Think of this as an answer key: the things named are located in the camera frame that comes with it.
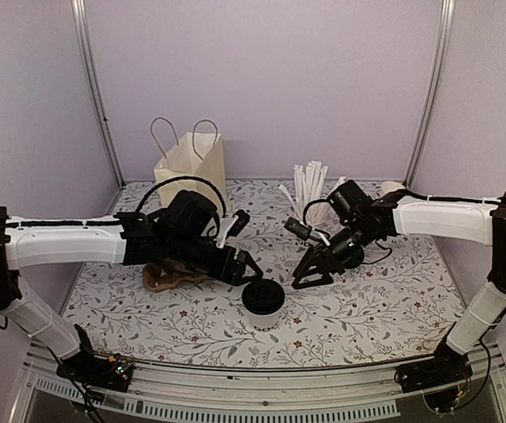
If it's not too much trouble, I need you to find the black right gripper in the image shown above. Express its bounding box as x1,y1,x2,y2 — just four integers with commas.
292,218,376,290

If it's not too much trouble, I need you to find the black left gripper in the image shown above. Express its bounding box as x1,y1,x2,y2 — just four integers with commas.
167,232,264,286

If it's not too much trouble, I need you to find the black plastic cup lid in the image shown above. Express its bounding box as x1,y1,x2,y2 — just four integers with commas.
242,279,285,315

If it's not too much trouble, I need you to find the white paper coffee cup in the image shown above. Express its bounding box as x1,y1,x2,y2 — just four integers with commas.
245,309,280,332

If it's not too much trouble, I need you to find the brown cardboard cup carrier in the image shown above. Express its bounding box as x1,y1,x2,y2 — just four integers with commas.
143,260,211,293

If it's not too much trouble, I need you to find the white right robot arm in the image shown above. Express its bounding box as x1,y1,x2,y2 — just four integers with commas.
292,181,506,384

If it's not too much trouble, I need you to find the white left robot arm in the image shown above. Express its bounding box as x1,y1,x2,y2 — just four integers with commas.
0,190,263,382

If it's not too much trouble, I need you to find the bundle of white wrapped straws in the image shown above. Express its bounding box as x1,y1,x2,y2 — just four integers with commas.
278,160,331,226

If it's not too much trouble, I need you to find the floral patterned table mat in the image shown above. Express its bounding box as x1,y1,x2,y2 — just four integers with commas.
63,180,464,368

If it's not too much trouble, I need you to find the white paper cup far corner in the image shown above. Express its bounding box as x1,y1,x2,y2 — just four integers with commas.
381,181,406,196

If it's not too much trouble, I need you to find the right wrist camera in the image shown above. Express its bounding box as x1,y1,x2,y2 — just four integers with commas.
284,217,331,246

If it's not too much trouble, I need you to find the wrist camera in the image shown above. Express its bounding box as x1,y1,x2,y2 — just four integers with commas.
215,210,250,249
284,217,331,246

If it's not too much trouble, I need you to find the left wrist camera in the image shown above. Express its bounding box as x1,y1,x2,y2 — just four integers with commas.
215,210,250,249

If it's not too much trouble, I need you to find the cream paper bag with handles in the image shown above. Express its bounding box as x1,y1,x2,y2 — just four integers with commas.
150,116,227,207

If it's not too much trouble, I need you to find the front aluminium rail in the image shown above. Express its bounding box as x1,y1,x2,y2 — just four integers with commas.
10,344,506,422

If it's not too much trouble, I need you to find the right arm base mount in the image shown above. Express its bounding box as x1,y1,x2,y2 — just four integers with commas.
394,342,473,413

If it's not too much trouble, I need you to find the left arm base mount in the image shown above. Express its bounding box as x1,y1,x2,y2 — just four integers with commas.
56,324,133,392

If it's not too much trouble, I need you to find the right aluminium frame post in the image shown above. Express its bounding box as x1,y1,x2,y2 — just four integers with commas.
404,0,456,188

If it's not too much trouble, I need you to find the aluminium frame post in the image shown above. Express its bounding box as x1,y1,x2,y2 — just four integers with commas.
71,0,125,189
404,0,456,188

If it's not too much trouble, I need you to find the left aluminium frame post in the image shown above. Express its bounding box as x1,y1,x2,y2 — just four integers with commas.
71,0,125,189

